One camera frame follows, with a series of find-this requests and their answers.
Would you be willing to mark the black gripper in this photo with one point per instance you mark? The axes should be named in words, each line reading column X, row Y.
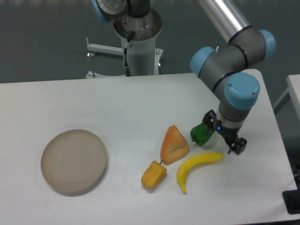
column 227, row 129

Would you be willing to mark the green toy pepper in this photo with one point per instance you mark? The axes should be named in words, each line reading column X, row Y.
column 200, row 134

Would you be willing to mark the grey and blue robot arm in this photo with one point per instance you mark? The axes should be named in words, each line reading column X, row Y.
column 222, row 71

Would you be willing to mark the orange toy pepper wedge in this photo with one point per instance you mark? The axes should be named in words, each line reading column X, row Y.
column 174, row 146

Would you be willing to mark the yellow toy pepper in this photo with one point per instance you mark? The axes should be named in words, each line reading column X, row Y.
column 153, row 175

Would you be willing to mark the yellow toy banana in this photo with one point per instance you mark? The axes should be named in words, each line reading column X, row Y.
column 197, row 160

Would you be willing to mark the white side table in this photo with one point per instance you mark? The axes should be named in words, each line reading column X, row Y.
column 292, row 92

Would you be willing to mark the black box at right edge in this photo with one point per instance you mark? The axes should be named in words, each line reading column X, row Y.
column 292, row 201

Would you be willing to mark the beige round plate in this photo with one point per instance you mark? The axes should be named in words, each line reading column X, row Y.
column 74, row 162

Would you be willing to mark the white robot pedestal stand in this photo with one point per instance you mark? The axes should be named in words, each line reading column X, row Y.
column 138, row 43

